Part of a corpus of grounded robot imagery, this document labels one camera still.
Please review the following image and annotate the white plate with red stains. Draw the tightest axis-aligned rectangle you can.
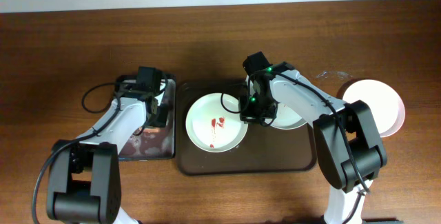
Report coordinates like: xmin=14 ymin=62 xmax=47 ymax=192
xmin=185 ymin=93 xmax=248 ymax=153

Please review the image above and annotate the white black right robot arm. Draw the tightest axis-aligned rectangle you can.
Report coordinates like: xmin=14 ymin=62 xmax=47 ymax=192
xmin=238 ymin=52 xmax=387 ymax=223

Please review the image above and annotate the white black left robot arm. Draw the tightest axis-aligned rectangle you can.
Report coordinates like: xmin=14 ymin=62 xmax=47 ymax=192
xmin=41 ymin=77 xmax=170 ymax=223

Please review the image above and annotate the black soapy water tray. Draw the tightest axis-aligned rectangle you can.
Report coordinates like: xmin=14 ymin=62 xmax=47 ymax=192
xmin=119 ymin=74 xmax=176 ymax=161

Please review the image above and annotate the brown plastic serving tray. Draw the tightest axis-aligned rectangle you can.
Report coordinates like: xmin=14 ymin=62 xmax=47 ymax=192
xmin=175 ymin=79 xmax=317 ymax=176

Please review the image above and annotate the white plate with red smears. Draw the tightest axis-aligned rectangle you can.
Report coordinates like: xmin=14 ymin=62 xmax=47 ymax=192
xmin=265 ymin=103 xmax=307 ymax=130

